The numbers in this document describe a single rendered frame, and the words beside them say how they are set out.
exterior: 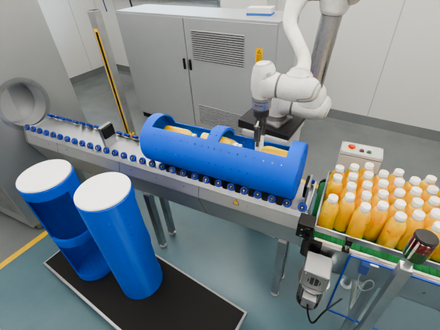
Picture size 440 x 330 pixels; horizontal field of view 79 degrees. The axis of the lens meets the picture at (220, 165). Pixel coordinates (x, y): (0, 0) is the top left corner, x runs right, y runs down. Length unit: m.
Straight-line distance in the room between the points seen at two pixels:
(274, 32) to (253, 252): 1.91
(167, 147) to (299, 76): 0.74
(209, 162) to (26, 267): 1.96
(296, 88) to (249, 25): 1.70
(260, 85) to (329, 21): 0.52
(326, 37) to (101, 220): 1.42
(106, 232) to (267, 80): 1.06
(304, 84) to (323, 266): 0.77
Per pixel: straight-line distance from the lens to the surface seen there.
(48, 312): 2.50
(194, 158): 1.38
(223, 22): 2.93
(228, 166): 1.31
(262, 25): 2.73
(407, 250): 1.05
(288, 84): 1.16
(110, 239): 1.55
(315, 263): 1.32
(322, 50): 1.59
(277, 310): 2.13
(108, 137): 1.97
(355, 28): 3.80
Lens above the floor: 1.95
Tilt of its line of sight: 38 degrees down
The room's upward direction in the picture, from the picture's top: 4 degrees counter-clockwise
